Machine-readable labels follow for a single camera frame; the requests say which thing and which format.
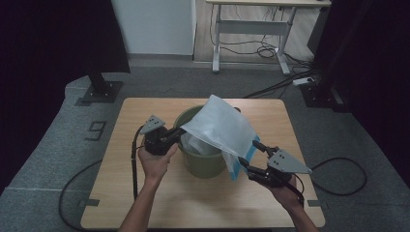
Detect person's right hand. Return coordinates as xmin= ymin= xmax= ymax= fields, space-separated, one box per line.
xmin=262 ymin=175 xmax=306 ymax=211

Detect dark curtain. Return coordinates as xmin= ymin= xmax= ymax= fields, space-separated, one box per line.
xmin=313 ymin=0 xmax=410 ymax=180
xmin=0 ymin=0 xmax=132 ymax=194

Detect black stand with large base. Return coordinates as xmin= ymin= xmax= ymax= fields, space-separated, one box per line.
xmin=299 ymin=0 xmax=354 ymax=114

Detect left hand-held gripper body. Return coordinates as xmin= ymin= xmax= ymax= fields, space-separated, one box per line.
xmin=138 ymin=114 xmax=177 ymax=157

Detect black stand with square base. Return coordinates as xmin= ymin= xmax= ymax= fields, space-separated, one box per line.
xmin=80 ymin=71 xmax=125 ymax=104

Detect translucent white trash bag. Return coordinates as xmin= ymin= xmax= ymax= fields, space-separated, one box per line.
xmin=179 ymin=94 xmax=261 ymax=182

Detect hand-held gripper black cable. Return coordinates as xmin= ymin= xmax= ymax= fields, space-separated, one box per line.
xmin=131 ymin=125 xmax=145 ymax=201
xmin=283 ymin=173 xmax=306 ymax=208

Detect white desk with metal legs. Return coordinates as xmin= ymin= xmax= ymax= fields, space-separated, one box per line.
xmin=205 ymin=0 xmax=333 ymax=76

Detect looped black floor cable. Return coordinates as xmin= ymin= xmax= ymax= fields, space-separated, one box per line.
xmin=307 ymin=157 xmax=368 ymax=197

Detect white power strip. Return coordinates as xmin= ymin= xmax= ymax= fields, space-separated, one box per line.
xmin=292 ymin=76 xmax=315 ymax=87

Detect green plastic trash bin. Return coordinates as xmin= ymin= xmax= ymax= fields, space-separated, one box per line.
xmin=173 ymin=104 xmax=241 ymax=180

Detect person's left hand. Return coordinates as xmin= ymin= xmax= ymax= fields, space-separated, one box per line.
xmin=137 ymin=143 xmax=179 ymax=185

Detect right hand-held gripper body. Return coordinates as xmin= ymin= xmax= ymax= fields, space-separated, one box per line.
xmin=248 ymin=148 xmax=313 ymax=189

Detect right hand-held gripper black cable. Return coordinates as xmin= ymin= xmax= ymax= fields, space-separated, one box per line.
xmin=283 ymin=173 xmax=306 ymax=208

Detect tangle of black cables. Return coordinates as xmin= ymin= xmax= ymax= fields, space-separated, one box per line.
xmin=209 ymin=4 xmax=312 ymax=66

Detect left hand-held gripper black cable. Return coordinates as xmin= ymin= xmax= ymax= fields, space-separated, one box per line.
xmin=131 ymin=125 xmax=145 ymax=201

